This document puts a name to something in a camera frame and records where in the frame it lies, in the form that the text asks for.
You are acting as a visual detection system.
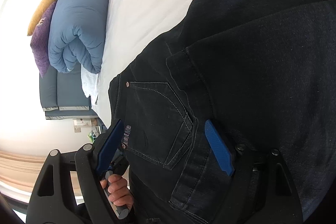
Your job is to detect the black jeans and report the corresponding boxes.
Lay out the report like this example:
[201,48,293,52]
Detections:
[108,0,335,223]

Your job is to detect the person's left hand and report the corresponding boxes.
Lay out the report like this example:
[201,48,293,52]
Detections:
[100,174,134,210]

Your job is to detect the grey headboard cushion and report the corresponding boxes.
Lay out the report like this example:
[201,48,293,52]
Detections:
[39,0,99,120]

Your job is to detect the white pillow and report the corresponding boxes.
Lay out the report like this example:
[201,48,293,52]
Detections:
[81,66,99,105]

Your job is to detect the blue rolled duvet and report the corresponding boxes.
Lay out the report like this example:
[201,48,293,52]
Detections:
[48,0,109,74]

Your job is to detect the purple pillow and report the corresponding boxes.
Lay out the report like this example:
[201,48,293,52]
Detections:
[30,2,56,78]

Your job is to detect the yellow pillow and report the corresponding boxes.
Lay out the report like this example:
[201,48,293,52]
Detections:
[27,0,57,36]

